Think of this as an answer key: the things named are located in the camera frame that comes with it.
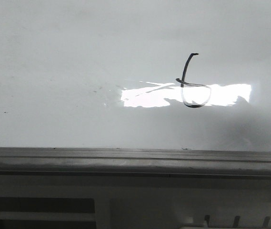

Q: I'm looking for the white whiteboard with aluminium frame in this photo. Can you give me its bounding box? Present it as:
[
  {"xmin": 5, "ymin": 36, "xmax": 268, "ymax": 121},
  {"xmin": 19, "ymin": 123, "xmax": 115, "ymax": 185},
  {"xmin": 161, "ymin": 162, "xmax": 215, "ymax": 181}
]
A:
[{"xmin": 0, "ymin": 0, "xmax": 271, "ymax": 176}]

